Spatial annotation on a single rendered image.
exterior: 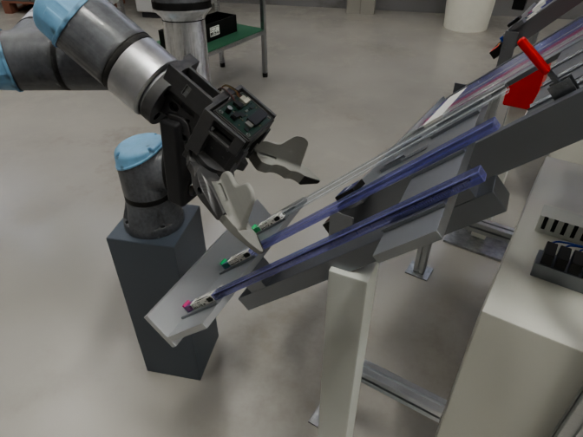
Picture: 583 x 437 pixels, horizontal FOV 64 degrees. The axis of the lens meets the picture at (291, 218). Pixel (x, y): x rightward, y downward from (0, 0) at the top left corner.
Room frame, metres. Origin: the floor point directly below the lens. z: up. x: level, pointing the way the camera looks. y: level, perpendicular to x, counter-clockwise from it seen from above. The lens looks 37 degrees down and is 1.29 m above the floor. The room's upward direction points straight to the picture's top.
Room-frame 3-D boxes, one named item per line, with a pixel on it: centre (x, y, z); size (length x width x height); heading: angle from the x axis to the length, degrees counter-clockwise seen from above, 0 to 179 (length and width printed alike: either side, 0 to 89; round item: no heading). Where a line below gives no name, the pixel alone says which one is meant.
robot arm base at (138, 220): (0.96, 0.36, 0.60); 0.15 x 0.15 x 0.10
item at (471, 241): (1.57, -0.82, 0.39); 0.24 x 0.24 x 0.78; 57
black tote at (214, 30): (3.25, 0.61, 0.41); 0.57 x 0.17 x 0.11; 147
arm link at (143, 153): (0.96, 0.35, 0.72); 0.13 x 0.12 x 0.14; 91
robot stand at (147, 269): (0.96, 0.36, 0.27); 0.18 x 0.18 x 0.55; 78
